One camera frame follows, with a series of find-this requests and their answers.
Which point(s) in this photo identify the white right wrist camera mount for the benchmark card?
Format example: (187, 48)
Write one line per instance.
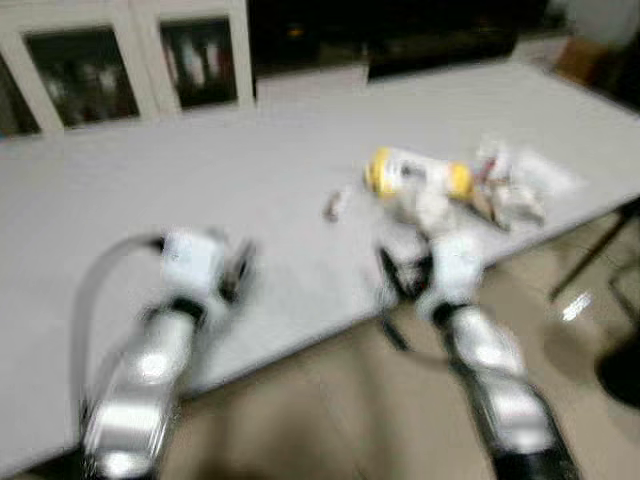
(455, 265)

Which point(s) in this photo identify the white bottle with yellow ends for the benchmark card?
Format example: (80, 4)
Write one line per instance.
(415, 172)

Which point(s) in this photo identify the black round rubbish bin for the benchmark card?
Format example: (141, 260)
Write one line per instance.
(622, 372)

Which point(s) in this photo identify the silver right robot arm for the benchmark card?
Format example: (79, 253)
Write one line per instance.
(495, 372)

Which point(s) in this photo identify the brown cardboard box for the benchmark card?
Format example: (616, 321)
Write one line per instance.
(580, 58)

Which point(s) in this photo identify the crumpled paper and plastic trash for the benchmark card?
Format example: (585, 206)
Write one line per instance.
(515, 195)

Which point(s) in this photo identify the black flat screen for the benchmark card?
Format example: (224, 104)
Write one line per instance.
(400, 30)

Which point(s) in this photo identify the white cabinet with glass doors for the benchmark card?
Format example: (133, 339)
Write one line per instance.
(145, 60)

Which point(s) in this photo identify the black table leg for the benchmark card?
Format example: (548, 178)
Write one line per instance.
(595, 250)

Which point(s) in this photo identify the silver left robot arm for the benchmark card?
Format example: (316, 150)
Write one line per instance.
(145, 375)

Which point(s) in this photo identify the small crumpled wrapper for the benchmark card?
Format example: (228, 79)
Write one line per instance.
(335, 205)

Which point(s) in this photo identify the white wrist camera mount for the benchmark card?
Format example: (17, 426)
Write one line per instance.
(455, 265)
(195, 260)

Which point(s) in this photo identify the crumpled white tissue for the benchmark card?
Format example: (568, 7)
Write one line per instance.
(430, 212)

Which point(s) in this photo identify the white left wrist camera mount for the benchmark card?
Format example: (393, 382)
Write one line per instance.
(195, 260)

